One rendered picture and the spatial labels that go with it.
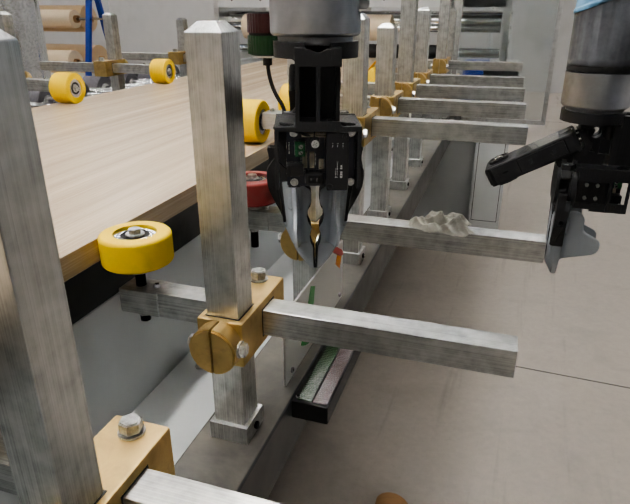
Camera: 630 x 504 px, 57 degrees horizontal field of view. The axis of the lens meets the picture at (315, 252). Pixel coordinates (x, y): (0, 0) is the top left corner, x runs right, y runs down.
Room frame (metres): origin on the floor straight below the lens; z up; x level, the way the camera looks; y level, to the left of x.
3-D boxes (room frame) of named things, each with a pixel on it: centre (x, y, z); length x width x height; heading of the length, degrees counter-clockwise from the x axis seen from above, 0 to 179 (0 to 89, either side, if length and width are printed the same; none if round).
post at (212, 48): (0.52, 0.09, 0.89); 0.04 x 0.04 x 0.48; 72
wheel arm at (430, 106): (1.26, -0.19, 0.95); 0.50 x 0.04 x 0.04; 72
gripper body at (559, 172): (0.69, -0.34, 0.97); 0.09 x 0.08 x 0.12; 72
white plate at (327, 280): (0.72, 0.00, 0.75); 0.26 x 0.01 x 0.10; 162
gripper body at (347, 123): (0.50, 0.00, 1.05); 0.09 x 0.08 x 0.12; 2
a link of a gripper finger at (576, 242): (0.68, -0.33, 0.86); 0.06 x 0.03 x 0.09; 72
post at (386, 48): (1.24, -0.14, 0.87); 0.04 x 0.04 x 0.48; 72
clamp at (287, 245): (0.78, 0.01, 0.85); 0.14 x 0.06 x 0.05; 162
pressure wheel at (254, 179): (0.83, 0.09, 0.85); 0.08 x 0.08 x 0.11
